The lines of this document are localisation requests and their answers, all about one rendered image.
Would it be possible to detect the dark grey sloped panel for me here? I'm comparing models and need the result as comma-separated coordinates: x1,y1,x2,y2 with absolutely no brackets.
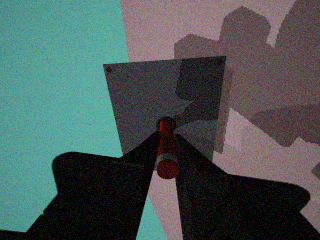
103,56,226,162

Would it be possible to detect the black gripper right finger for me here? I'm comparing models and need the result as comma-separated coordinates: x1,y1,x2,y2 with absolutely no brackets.
174,134,310,240

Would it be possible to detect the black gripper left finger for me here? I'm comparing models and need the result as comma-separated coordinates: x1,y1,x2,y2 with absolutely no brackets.
52,131,161,240

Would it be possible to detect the dark red peg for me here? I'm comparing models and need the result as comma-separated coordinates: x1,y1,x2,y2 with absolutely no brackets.
157,119,179,179

